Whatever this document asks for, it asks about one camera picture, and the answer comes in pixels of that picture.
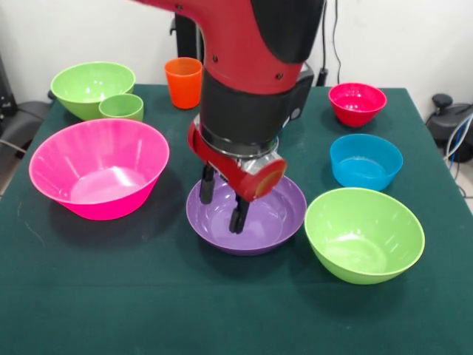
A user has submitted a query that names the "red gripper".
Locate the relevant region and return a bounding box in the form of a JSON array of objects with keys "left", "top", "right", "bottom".
[{"left": 187, "top": 120, "right": 288, "bottom": 234}]

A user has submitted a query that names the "purple bowl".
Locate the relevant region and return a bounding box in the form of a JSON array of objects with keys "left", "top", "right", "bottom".
[{"left": 186, "top": 174, "right": 308, "bottom": 257}]

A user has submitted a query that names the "large pink bowl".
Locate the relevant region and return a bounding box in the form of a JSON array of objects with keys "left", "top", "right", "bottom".
[{"left": 28, "top": 118, "right": 171, "bottom": 222}]

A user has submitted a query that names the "green bowl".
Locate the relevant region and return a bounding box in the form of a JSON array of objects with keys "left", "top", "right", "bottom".
[
  {"left": 304, "top": 187, "right": 426, "bottom": 285},
  {"left": 50, "top": 61, "right": 137, "bottom": 122}
]

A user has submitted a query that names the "dark green table cloth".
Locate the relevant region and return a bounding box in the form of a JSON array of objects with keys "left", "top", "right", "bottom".
[{"left": 0, "top": 84, "right": 473, "bottom": 355}]

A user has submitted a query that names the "orange cup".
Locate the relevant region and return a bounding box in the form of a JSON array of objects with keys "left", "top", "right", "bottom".
[{"left": 164, "top": 57, "right": 204, "bottom": 110}]

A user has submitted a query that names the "green cup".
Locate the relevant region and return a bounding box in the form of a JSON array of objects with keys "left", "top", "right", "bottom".
[{"left": 98, "top": 93, "right": 145, "bottom": 123}]

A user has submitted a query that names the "light blue straight-sided bowl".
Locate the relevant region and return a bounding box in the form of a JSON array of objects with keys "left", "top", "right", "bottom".
[{"left": 329, "top": 133, "right": 404, "bottom": 192}]

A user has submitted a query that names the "small pink bowl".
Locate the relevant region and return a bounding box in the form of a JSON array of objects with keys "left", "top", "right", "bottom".
[{"left": 327, "top": 82, "right": 388, "bottom": 128}]

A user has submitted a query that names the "black wall cable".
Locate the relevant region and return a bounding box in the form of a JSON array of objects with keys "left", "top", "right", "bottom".
[{"left": 317, "top": 0, "right": 343, "bottom": 88}]

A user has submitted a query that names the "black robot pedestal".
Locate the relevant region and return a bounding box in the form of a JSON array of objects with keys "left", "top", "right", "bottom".
[{"left": 169, "top": 13, "right": 206, "bottom": 62}]

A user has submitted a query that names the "bundle of floor cables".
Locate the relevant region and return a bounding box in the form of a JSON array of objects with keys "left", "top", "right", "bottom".
[{"left": 441, "top": 114, "right": 473, "bottom": 200}]

